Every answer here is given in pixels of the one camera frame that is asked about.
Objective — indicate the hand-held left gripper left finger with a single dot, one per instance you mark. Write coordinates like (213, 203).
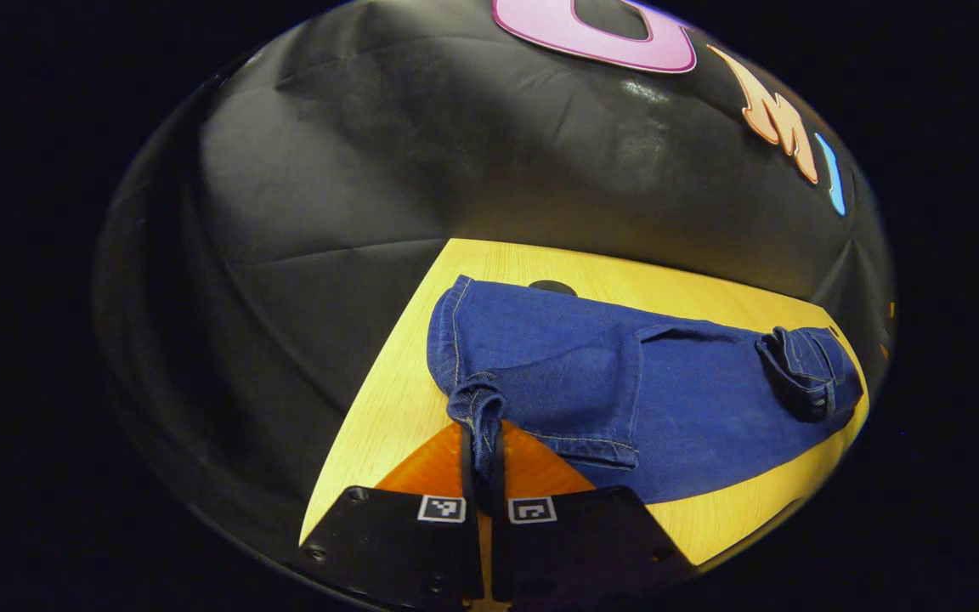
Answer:
(396, 552)

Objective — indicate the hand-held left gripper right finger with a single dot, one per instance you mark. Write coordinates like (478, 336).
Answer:
(574, 552)

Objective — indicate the blue denim jeans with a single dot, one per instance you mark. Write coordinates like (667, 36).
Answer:
(557, 374)

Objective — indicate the black backdrop cloth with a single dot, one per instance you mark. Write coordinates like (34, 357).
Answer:
(370, 170)

